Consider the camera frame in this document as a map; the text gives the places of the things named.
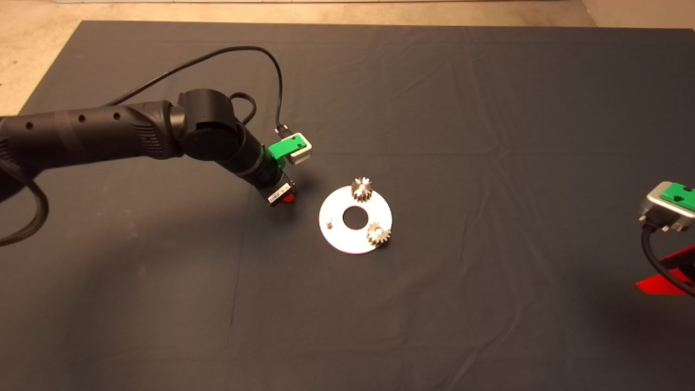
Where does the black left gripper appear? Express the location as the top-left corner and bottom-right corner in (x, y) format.
(251, 156), (297, 207)

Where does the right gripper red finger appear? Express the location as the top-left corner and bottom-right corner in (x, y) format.
(659, 244), (695, 283)
(636, 274), (688, 297)

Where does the round metal carrier plate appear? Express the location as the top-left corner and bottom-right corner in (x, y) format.
(319, 185), (393, 254)

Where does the small steel planetary gear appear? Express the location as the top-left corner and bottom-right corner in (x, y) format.
(351, 177), (373, 203)
(367, 222), (392, 248)

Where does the dark grey table cloth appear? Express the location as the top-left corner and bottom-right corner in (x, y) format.
(0, 20), (695, 391)

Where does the left arm thick braided sleeve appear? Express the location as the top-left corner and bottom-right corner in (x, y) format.
(0, 157), (50, 246)

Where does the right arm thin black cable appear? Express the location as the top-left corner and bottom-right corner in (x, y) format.
(641, 224), (695, 298)

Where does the left gripper silver camera box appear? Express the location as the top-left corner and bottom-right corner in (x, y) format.
(285, 133), (314, 166)

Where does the gripper silver camera box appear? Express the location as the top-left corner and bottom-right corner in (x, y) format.
(639, 181), (695, 233)
(285, 133), (314, 166)

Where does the right gripper silver camera box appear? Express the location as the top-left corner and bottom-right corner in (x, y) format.
(639, 181), (695, 233)

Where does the left gripper green camera mount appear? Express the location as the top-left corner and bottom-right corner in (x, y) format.
(267, 135), (301, 170)

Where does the gripper green camera mount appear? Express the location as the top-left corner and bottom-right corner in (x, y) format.
(267, 135), (301, 170)
(660, 183), (695, 213)

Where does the right gripper green camera mount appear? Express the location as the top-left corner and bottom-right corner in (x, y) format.
(660, 183), (695, 213)

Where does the left arm braided black cable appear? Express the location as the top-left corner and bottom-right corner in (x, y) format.
(228, 91), (257, 127)

